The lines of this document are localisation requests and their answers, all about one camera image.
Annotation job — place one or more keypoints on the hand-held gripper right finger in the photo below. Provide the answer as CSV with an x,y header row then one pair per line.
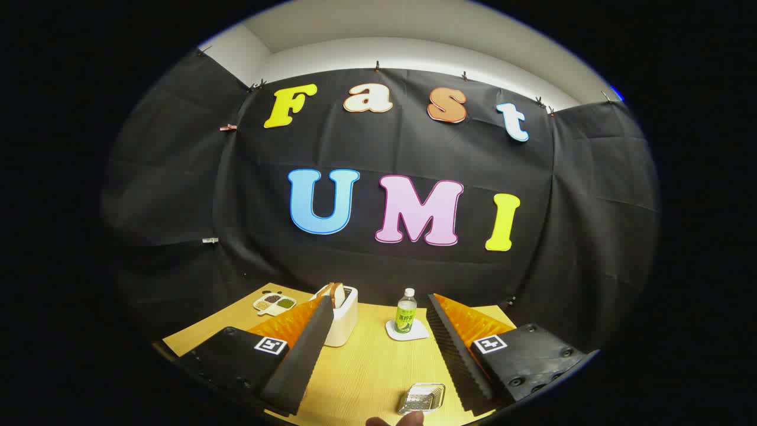
x,y
458,367

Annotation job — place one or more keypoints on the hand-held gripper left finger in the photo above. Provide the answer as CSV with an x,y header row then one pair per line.
x,y
301,361

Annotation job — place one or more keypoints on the white coaster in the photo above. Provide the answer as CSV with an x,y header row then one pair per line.
x,y
420,331

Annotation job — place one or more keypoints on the white bread holder box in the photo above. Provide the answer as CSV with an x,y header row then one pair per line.
x,y
346,322

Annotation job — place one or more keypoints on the panda shaped condiment dish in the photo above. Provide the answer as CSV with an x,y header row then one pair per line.
x,y
275,303

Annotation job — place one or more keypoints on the green tea bottle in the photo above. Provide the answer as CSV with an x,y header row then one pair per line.
x,y
406,316

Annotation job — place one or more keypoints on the brown bread slice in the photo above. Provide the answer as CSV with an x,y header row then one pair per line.
x,y
337,294

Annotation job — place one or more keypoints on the black backdrop cloth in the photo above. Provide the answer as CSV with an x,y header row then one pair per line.
x,y
414,154

